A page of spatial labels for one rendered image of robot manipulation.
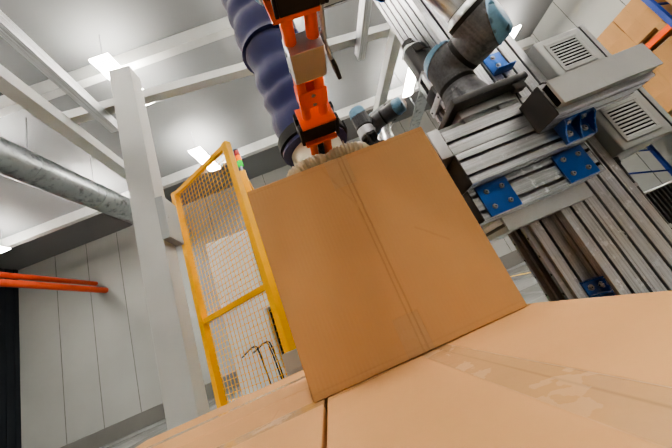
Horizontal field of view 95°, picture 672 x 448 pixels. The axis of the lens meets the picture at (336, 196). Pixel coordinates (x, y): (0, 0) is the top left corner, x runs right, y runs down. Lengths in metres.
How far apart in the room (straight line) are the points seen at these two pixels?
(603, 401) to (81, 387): 13.25
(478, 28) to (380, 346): 0.84
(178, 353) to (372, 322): 1.61
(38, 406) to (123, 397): 2.61
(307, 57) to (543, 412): 0.52
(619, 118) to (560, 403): 1.12
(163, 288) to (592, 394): 2.04
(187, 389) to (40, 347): 12.40
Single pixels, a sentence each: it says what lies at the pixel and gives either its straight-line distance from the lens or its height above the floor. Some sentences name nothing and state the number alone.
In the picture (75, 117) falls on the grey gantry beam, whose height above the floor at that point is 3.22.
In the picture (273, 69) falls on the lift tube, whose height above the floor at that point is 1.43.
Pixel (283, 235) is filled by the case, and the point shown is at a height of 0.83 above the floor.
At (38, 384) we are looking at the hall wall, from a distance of 14.26.
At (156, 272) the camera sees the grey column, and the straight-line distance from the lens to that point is 2.19.
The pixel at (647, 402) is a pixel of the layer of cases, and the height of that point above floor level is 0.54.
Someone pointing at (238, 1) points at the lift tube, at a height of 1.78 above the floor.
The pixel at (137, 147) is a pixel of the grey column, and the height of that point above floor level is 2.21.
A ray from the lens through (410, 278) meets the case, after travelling 0.59.
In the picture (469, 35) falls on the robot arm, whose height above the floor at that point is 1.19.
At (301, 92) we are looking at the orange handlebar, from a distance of 0.65.
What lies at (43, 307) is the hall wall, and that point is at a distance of 14.52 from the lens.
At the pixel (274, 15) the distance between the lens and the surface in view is 0.51.
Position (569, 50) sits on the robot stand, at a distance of 1.43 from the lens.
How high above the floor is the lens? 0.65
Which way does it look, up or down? 20 degrees up
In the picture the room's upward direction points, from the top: 23 degrees counter-clockwise
